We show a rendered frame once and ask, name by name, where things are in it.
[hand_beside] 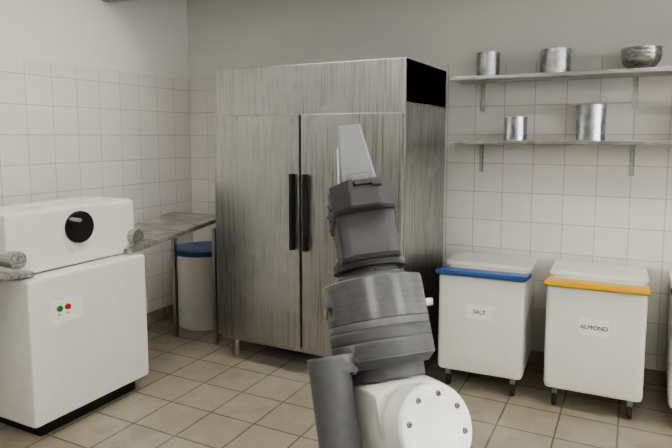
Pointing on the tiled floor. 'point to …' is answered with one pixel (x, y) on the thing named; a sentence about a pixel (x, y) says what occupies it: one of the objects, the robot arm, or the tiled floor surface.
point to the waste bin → (195, 285)
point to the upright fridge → (317, 186)
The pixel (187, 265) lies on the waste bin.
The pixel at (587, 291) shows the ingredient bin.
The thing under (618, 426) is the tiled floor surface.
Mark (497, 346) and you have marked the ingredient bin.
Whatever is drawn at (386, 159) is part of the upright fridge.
